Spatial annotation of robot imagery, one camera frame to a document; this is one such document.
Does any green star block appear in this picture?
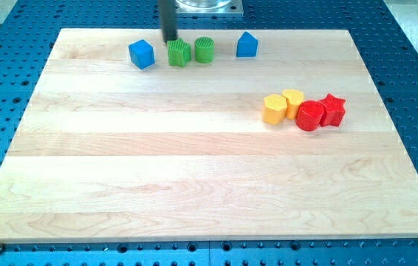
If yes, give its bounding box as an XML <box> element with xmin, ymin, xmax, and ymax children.
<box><xmin>166</xmin><ymin>38</ymin><xmax>191</xmax><ymax>67</ymax></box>

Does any yellow hexagon block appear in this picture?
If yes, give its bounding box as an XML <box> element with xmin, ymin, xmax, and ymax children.
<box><xmin>262</xmin><ymin>94</ymin><xmax>287</xmax><ymax>125</ymax></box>

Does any green cylinder block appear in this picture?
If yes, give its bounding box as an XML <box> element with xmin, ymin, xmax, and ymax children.
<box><xmin>194</xmin><ymin>36</ymin><xmax>214</xmax><ymax>64</ymax></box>

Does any yellow heart block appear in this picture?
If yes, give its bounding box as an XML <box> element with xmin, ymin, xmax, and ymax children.
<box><xmin>282</xmin><ymin>89</ymin><xmax>304</xmax><ymax>120</ymax></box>

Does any blue pentagon house block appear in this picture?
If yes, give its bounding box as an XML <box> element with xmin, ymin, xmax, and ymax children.
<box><xmin>236</xmin><ymin>31</ymin><xmax>258</xmax><ymax>57</ymax></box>

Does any red cylinder block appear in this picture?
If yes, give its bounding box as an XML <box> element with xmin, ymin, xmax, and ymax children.
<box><xmin>295</xmin><ymin>100</ymin><xmax>325</xmax><ymax>132</ymax></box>

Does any blue cube block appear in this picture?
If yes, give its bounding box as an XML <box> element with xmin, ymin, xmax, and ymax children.
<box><xmin>129</xmin><ymin>39</ymin><xmax>155</xmax><ymax>69</ymax></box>

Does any light wooden board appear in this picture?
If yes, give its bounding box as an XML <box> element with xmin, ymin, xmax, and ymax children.
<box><xmin>0</xmin><ymin>28</ymin><xmax>418</xmax><ymax>243</ymax></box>

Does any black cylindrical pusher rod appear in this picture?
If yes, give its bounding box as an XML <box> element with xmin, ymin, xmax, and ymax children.
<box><xmin>157</xmin><ymin>0</ymin><xmax>178</xmax><ymax>42</ymax></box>

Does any red star block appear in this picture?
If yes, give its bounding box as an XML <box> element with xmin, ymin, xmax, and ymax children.
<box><xmin>319</xmin><ymin>94</ymin><xmax>346</xmax><ymax>127</ymax></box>

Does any blue perforated metal table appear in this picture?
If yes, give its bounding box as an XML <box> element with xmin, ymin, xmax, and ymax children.
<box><xmin>0</xmin><ymin>1</ymin><xmax>418</xmax><ymax>265</ymax></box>

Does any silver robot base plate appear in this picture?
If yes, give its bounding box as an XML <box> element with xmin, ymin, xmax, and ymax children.
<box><xmin>175</xmin><ymin>0</ymin><xmax>244</xmax><ymax>16</ymax></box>

